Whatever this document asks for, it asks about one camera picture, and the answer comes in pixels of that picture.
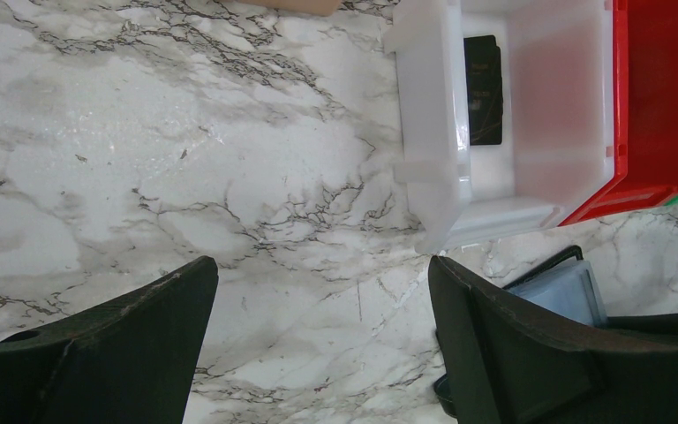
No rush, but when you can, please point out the black credit card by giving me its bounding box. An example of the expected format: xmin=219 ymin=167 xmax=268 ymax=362
xmin=463 ymin=34 xmax=503 ymax=146

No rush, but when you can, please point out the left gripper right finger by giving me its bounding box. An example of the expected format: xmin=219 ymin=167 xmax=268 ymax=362
xmin=428 ymin=256 xmax=678 ymax=423

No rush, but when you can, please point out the white plastic bin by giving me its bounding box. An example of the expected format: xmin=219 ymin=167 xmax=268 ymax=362
xmin=383 ymin=1 xmax=621 ymax=254

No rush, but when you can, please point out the black leather card holder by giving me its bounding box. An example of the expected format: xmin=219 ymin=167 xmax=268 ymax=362
xmin=428 ymin=246 xmax=615 ymax=423

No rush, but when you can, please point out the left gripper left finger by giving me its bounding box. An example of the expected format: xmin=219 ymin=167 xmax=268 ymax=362
xmin=0 ymin=256 xmax=218 ymax=423

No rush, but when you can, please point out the peach plastic desk organizer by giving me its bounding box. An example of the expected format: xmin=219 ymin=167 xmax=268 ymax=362
xmin=238 ymin=0 xmax=343 ymax=17

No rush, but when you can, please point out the red plastic bin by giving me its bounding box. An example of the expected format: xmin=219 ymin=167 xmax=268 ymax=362
xmin=564 ymin=1 xmax=678 ymax=225

